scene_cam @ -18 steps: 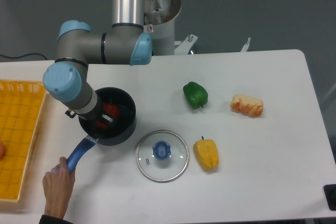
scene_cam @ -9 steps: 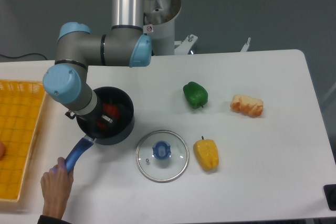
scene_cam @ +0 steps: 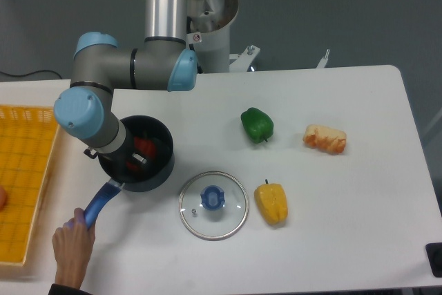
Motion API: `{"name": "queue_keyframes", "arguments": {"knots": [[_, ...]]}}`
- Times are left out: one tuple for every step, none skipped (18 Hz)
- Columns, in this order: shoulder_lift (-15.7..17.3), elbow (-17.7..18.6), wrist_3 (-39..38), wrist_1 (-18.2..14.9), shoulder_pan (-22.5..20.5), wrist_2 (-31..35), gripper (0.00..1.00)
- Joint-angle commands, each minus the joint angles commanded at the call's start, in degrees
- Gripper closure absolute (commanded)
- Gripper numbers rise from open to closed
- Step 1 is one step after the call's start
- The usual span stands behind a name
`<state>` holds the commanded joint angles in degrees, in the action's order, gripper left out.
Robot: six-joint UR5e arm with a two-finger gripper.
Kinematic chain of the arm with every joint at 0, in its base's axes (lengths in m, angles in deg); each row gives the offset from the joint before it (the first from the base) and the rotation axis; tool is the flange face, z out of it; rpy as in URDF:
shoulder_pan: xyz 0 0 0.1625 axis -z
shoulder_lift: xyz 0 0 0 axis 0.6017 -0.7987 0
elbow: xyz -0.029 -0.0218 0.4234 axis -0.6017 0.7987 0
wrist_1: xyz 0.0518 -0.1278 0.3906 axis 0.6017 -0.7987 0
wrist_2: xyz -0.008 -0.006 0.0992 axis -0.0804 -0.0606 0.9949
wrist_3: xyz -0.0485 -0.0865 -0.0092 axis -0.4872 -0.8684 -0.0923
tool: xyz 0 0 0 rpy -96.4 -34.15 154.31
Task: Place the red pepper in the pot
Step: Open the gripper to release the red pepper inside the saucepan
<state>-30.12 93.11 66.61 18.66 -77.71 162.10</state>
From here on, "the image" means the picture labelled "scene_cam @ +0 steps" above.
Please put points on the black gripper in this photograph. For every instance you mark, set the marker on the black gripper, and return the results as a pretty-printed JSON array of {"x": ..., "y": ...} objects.
[{"x": 113, "y": 156}]

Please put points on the black pot blue handle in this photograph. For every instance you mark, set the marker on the black pot blue handle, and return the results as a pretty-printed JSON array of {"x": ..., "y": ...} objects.
[{"x": 141, "y": 126}]

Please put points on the red bell pepper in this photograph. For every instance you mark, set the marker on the red bell pepper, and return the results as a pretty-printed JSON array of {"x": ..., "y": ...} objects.
[{"x": 145, "y": 147}]

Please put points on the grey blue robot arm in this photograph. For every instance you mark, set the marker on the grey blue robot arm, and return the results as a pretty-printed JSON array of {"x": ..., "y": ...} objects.
[{"x": 163, "y": 63}]

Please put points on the dark sleeve forearm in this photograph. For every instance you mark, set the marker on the dark sleeve forearm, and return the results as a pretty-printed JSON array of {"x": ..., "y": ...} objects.
[{"x": 57, "y": 289}]

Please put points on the green bell pepper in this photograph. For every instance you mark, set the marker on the green bell pepper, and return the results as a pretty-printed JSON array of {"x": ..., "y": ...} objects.
[{"x": 257, "y": 125}]

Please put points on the yellow bell pepper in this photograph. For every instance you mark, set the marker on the yellow bell pepper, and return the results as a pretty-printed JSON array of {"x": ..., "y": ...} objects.
[{"x": 271, "y": 202}]

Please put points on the person's hand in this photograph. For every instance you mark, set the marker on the person's hand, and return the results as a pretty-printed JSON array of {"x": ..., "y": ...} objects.
[{"x": 73, "y": 246}]

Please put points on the glass lid blue knob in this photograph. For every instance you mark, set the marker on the glass lid blue knob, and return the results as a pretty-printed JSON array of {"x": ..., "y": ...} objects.
[{"x": 213, "y": 205}]

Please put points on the yellow woven basket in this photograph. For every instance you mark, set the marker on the yellow woven basket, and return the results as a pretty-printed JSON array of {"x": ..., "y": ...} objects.
[{"x": 28, "y": 135}]

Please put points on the toast bread piece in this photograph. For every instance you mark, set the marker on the toast bread piece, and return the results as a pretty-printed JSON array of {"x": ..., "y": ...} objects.
[{"x": 325, "y": 138}]

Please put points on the black table corner device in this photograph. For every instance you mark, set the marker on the black table corner device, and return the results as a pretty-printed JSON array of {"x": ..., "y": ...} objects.
[{"x": 434, "y": 254}]

